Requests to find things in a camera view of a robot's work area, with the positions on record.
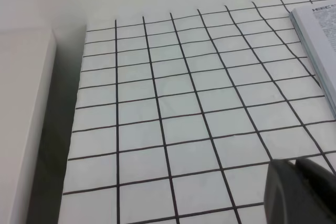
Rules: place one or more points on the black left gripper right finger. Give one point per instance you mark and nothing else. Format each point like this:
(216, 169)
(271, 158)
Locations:
(321, 180)

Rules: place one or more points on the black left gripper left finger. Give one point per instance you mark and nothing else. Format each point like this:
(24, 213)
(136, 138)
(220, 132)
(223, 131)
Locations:
(289, 197)

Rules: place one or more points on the HEEC show catalogue book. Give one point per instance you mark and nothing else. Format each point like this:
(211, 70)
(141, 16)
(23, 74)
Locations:
(315, 27)

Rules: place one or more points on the white black-grid tablecloth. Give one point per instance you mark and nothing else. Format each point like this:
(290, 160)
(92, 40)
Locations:
(178, 115)

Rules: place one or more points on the white box at table edge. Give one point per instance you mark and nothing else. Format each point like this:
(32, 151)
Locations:
(27, 60)

